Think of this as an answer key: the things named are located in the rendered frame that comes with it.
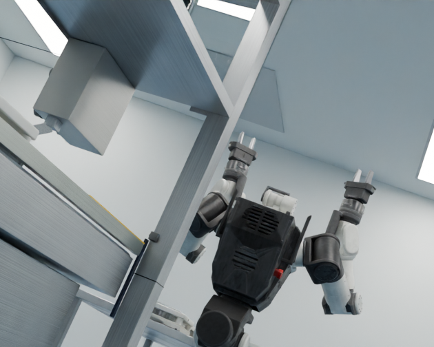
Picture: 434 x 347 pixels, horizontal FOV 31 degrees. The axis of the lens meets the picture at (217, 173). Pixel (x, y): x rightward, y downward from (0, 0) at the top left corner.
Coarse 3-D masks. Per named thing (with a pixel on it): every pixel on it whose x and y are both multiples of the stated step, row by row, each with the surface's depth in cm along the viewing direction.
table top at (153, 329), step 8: (80, 296) 322; (88, 296) 322; (96, 296) 321; (88, 304) 347; (96, 304) 320; (104, 304) 320; (112, 304) 319; (104, 312) 353; (152, 320) 315; (152, 328) 313; (160, 328) 313; (168, 328) 313; (144, 336) 440; (152, 336) 386; (160, 336) 346; (168, 336) 312; (176, 336) 311; (184, 336) 311; (168, 344) 403; (176, 344) 356; (184, 344) 322; (192, 344) 309
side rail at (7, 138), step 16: (0, 128) 120; (0, 144) 123; (16, 144) 125; (32, 160) 131; (48, 160) 135; (48, 176) 137; (64, 176) 141; (64, 192) 143; (80, 192) 148; (80, 208) 150; (96, 208) 156; (112, 224) 165; (128, 240) 175
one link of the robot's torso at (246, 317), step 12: (216, 300) 249; (228, 300) 250; (204, 312) 245; (216, 312) 239; (228, 312) 245; (240, 312) 246; (204, 324) 238; (216, 324) 238; (228, 324) 237; (240, 324) 243; (204, 336) 237; (216, 336) 237; (228, 336) 236
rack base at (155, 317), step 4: (152, 316) 316; (156, 316) 316; (160, 316) 316; (156, 320) 317; (160, 320) 317; (164, 320) 315; (168, 320) 315; (164, 324) 315; (168, 324) 314; (172, 324) 314; (176, 324) 314; (180, 328) 315; (184, 328) 322; (184, 332) 324; (188, 332) 332
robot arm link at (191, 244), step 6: (186, 240) 281; (192, 240) 279; (198, 240) 279; (186, 246) 283; (192, 246) 282; (198, 246) 286; (180, 252) 286; (186, 252) 285; (192, 252) 285; (198, 252) 287; (204, 252) 295; (186, 258) 289; (192, 258) 287; (198, 258) 291
